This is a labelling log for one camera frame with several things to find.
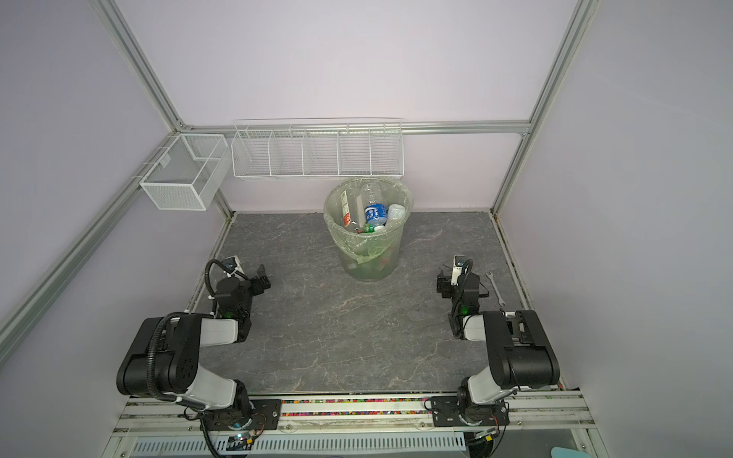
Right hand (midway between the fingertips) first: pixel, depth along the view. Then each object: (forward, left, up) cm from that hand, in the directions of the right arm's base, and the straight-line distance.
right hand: (456, 270), depth 94 cm
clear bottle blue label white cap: (+7, +27, +21) cm, 35 cm away
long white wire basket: (+36, +50, +23) cm, 65 cm away
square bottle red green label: (+12, +34, +17) cm, 40 cm away
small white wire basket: (+30, +93, +18) cm, 99 cm away
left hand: (-1, +68, +2) cm, 68 cm away
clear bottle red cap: (+8, +21, +20) cm, 30 cm away
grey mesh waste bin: (-2, +29, +11) cm, 31 cm away
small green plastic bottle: (+6, +29, +14) cm, 33 cm away
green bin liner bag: (-2, +29, +12) cm, 31 cm away
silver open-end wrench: (-8, -15, -7) cm, 19 cm away
